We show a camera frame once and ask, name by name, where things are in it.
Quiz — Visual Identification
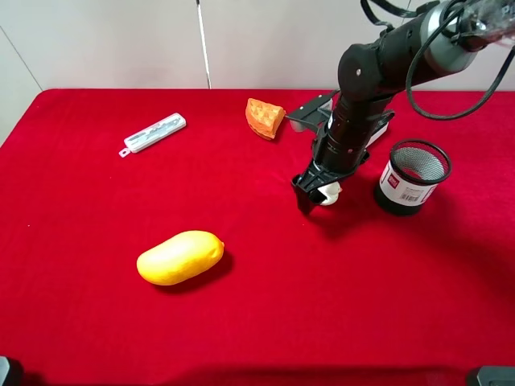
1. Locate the orange waffle sponge piece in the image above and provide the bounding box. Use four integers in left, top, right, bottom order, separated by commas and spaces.
245, 98, 286, 141

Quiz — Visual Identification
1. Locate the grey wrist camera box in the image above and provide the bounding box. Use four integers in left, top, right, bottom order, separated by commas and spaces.
286, 92, 335, 133

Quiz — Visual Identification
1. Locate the black white board eraser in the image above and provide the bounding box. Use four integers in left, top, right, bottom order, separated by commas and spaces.
365, 121, 389, 149

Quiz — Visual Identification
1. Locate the red tablecloth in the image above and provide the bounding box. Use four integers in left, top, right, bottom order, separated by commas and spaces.
1, 89, 514, 385

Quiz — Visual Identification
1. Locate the white rubber duck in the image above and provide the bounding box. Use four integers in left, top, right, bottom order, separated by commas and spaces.
319, 182, 341, 206

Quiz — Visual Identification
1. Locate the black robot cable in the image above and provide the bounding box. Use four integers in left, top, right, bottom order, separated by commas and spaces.
360, 0, 515, 121

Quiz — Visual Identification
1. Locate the grey plastic cutlery case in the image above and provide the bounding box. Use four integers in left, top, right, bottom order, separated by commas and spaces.
118, 113, 187, 158

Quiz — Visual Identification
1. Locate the yellow toy mango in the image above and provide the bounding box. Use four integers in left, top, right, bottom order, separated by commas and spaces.
136, 230, 225, 286

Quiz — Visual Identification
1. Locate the black mesh pen holder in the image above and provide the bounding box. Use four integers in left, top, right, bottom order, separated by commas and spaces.
374, 139, 451, 216

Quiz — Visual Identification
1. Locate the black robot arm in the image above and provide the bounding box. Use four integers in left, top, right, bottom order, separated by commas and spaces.
287, 1, 514, 214

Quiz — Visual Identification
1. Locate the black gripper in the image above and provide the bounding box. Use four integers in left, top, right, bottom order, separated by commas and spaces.
291, 151, 369, 215

